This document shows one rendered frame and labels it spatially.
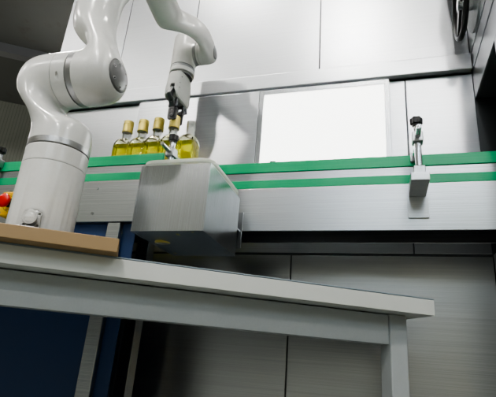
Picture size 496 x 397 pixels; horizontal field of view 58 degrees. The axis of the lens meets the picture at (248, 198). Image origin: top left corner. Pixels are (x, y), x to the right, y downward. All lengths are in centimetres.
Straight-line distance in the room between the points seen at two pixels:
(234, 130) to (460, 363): 96
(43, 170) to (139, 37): 121
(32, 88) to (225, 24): 103
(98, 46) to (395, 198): 77
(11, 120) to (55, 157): 1152
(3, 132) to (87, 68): 1136
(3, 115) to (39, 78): 1149
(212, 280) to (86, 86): 47
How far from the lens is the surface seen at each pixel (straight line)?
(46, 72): 104
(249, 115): 157
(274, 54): 173
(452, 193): 119
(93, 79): 98
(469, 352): 133
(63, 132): 95
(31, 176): 92
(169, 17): 152
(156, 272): 82
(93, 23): 109
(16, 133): 1226
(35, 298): 86
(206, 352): 140
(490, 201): 120
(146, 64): 193
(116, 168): 136
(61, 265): 82
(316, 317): 94
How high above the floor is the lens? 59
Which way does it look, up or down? 20 degrees up
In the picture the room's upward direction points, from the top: 5 degrees clockwise
